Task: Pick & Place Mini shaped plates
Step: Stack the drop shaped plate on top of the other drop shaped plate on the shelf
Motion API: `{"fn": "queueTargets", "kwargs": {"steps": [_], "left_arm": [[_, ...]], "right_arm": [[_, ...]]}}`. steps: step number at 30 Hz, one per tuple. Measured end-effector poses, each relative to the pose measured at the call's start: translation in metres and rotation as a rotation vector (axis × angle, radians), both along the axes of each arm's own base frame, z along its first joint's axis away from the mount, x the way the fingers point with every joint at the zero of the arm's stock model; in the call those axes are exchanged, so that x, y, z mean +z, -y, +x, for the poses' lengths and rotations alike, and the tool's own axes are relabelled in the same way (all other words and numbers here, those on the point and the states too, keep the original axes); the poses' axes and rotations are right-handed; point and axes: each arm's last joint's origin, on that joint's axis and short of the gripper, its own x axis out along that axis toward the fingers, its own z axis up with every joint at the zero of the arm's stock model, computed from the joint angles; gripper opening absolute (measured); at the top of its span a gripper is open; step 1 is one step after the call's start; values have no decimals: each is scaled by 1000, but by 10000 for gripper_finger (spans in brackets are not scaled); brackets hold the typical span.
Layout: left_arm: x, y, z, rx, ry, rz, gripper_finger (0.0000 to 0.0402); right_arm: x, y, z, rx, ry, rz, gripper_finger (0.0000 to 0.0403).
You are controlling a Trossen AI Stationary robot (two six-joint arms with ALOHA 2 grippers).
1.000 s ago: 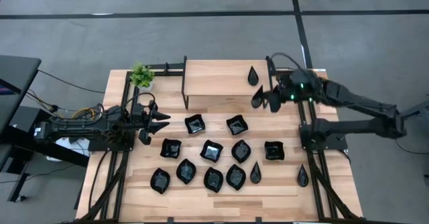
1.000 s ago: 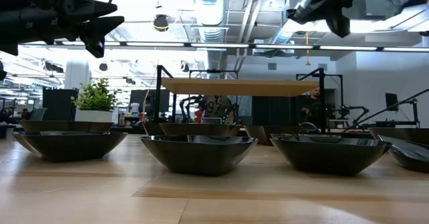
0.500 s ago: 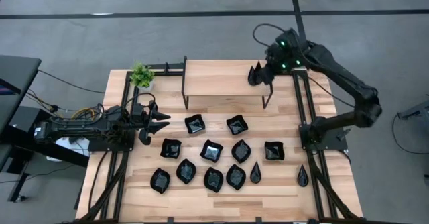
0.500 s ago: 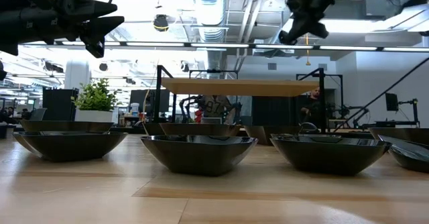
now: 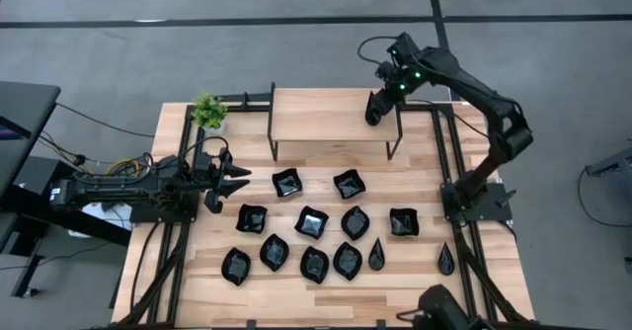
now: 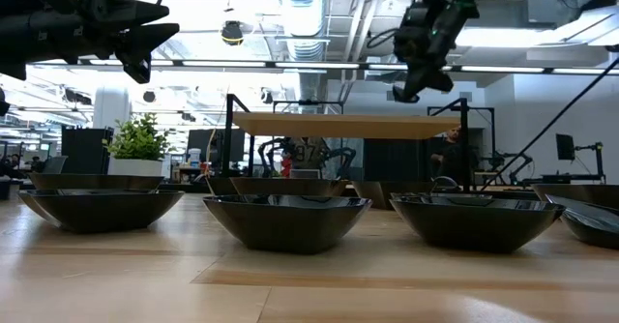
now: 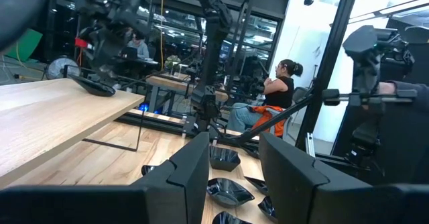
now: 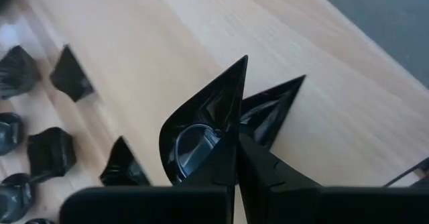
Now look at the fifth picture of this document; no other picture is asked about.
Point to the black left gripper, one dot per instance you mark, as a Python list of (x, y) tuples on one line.
[(207, 172)]

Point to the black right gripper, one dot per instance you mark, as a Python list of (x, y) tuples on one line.
[(397, 79)]

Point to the black leaf mini plate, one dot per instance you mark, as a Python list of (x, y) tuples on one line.
[(347, 261), (236, 266), (355, 222), (314, 265), (274, 252)]

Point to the black teardrop mini plate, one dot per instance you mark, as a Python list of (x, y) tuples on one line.
[(376, 256), (446, 260)]

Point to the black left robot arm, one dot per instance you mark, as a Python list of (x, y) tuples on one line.
[(113, 187)]

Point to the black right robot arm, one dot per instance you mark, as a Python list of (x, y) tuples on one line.
[(474, 90)]

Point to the green plant white pot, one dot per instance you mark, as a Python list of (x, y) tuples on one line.
[(209, 111)]

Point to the wooden shelf black legs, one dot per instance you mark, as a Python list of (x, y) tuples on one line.
[(326, 117)]

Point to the white paper sheet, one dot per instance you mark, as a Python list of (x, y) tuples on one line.
[(94, 211)]

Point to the black side table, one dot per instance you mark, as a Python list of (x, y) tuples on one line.
[(74, 223)]

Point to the grey desk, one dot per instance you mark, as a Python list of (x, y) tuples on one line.
[(24, 107)]

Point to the grey floor stand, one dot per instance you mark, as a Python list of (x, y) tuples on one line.
[(612, 164)]

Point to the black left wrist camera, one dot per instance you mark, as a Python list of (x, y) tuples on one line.
[(213, 202)]

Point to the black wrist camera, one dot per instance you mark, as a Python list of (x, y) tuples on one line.
[(213, 202), (377, 110)]

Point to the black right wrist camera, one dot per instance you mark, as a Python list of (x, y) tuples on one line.
[(377, 110)]

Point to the black metal table frame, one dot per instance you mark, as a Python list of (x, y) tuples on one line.
[(436, 147)]

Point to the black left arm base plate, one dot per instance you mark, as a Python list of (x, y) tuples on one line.
[(148, 215)]

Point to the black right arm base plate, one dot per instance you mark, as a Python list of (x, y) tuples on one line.
[(494, 206)]

